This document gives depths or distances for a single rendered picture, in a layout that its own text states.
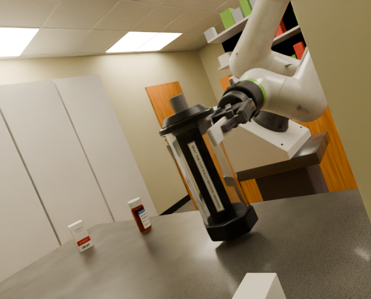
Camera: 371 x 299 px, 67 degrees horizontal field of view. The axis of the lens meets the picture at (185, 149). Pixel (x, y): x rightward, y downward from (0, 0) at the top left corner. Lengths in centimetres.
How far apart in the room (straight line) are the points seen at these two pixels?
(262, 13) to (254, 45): 10
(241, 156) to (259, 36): 41
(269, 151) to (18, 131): 253
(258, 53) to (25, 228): 251
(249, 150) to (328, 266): 67
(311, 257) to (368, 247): 7
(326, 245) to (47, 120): 301
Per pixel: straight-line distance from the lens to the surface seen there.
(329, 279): 40
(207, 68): 642
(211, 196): 50
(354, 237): 47
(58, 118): 329
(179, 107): 50
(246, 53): 103
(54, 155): 316
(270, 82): 77
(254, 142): 102
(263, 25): 99
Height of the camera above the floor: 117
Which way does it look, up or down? 4 degrees down
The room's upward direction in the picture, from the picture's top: 22 degrees counter-clockwise
